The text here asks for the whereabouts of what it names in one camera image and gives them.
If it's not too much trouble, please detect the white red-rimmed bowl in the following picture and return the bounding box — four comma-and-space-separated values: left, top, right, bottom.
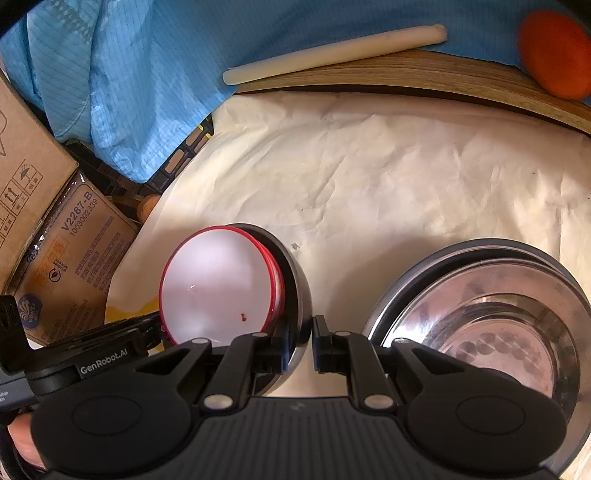
158, 226, 283, 347

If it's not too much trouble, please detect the white bowl with red label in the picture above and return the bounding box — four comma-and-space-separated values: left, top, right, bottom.
249, 231, 289, 326

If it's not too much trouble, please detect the cardboard box with red panel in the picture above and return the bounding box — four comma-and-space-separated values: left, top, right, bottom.
0, 74, 79, 291

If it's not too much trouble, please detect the red tomato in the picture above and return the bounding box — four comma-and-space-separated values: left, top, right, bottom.
517, 10, 591, 100

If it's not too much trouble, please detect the large stainless steel plate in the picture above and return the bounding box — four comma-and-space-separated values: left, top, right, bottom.
362, 237, 591, 476

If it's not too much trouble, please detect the stainless steel bowl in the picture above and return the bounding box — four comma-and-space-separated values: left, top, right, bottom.
226, 223, 312, 398

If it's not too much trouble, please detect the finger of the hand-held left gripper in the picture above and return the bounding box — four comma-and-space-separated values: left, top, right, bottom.
44, 310, 166, 359

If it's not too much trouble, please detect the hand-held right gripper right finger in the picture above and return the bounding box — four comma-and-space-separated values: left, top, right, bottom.
311, 315, 462, 411

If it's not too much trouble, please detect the wooden shelf board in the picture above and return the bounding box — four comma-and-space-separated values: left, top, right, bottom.
235, 48, 591, 137

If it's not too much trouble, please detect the cream rolling pin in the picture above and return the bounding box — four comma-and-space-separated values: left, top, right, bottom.
222, 24, 448, 86

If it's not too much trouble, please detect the large printed cardboard box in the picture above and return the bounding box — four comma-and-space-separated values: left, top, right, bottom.
14, 171, 139, 344

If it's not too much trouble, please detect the black plastic crate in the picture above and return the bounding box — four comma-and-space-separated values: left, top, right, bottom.
65, 115, 215, 204

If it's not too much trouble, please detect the cream paper table cover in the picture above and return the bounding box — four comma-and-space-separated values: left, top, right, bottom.
105, 90, 591, 398

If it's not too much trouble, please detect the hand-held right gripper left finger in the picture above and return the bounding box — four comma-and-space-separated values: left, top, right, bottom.
134, 332, 289, 411

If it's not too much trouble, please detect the person's left hand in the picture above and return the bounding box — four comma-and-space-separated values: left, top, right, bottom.
7, 412, 44, 469

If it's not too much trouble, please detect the blue striped garment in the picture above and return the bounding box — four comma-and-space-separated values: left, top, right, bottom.
0, 0, 591, 185

